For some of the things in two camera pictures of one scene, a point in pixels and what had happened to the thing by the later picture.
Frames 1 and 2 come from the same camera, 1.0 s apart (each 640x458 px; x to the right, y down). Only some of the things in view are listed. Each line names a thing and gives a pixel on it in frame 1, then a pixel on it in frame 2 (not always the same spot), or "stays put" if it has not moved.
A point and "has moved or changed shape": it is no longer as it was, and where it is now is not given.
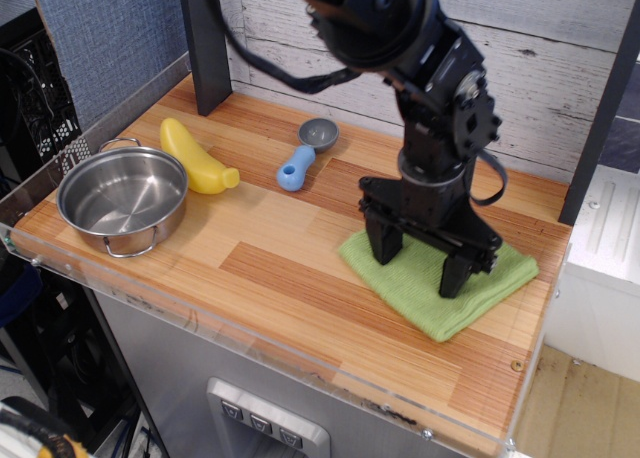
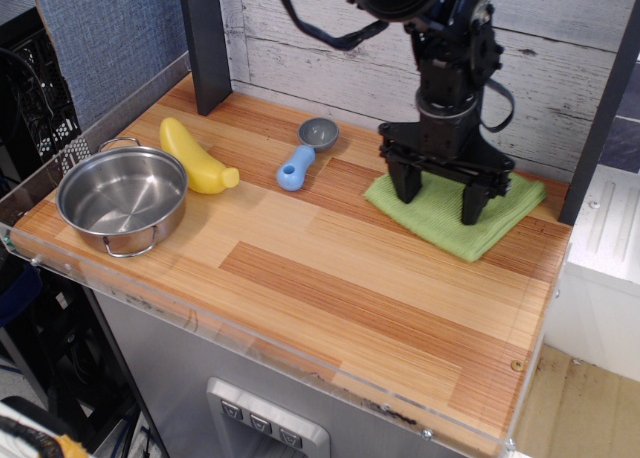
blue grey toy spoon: x=317 y=135 stays put
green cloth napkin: x=411 y=285 has moved or changed shape
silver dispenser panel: x=249 y=426 stays put
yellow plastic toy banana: x=204 y=176 stays put
